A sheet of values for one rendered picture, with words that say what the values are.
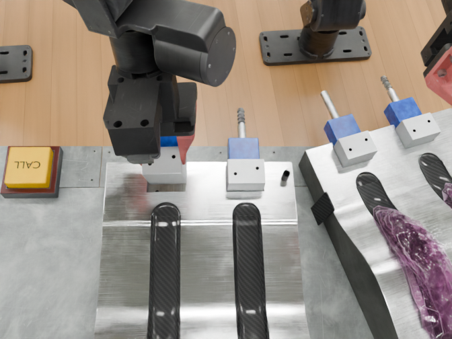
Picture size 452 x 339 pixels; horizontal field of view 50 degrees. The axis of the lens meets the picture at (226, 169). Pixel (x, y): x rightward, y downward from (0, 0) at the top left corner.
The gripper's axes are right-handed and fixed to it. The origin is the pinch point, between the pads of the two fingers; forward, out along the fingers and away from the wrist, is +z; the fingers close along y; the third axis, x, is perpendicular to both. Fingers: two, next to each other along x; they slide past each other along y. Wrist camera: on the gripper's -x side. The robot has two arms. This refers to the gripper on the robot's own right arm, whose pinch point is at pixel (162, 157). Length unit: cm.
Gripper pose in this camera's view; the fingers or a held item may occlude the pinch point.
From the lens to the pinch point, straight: 62.6
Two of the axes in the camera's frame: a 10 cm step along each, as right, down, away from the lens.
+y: 10.0, -0.4, -0.4
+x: 0.0, -7.2, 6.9
